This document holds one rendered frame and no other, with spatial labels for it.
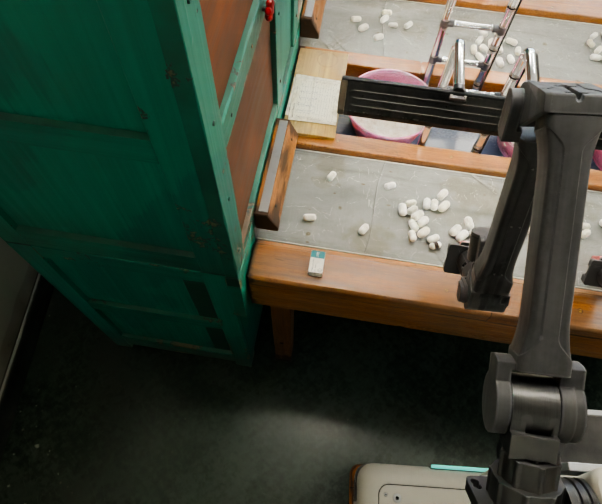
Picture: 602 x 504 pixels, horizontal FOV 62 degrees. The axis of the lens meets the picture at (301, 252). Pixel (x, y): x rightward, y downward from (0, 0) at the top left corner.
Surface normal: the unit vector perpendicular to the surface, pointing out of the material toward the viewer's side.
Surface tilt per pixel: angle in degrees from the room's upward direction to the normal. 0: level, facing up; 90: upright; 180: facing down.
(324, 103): 0
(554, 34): 0
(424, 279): 0
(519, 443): 38
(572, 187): 33
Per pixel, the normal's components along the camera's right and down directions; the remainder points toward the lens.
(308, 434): 0.02, -0.45
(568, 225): -0.15, 0.08
